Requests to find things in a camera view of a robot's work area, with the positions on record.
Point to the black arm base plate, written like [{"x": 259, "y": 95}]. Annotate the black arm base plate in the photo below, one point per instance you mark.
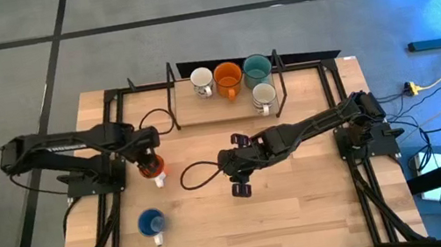
[
  {"x": 384, "y": 146},
  {"x": 80, "y": 190}
]

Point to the white striped mug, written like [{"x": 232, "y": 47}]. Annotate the white striped mug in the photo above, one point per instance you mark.
[{"x": 264, "y": 94}]

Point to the teal mug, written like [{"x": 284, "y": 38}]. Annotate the teal mug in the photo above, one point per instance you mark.
[{"x": 258, "y": 75}]

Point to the black aluminium table frame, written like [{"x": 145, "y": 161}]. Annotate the black aluminium table frame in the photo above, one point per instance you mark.
[{"x": 144, "y": 88}]

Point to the white patterned mug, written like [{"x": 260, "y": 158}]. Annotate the white patterned mug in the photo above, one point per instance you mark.
[{"x": 201, "y": 78}]

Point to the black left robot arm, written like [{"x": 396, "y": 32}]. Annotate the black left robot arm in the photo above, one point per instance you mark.
[{"x": 51, "y": 148}]

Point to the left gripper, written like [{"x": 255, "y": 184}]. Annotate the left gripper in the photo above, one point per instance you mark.
[{"x": 144, "y": 154}]

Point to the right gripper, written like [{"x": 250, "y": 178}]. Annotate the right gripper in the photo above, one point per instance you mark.
[{"x": 239, "y": 160}]

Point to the orange mug black rim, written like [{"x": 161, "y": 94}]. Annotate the orange mug black rim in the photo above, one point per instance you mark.
[{"x": 227, "y": 73}]

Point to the black corner bracket plate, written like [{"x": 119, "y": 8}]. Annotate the black corner bracket plate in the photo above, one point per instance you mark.
[
  {"x": 329, "y": 65},
  {"x": 109, "y": 96}
]

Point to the black flat panel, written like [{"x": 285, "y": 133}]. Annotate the black flat panel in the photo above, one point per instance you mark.
[{"x": 307, "y": 56}]

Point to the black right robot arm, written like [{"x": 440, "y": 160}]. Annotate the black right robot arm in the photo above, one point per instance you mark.
[{"x": 314, "y": 124}]

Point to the yellow power plug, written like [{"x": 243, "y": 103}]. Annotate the yellow power plug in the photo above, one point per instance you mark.
[{"x": 412, "y": 88}]

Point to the wooden shelf black metal legs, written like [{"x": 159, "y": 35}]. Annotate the wooden shelf black metal legs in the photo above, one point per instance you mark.
[{"x": 201, "y": 111}]

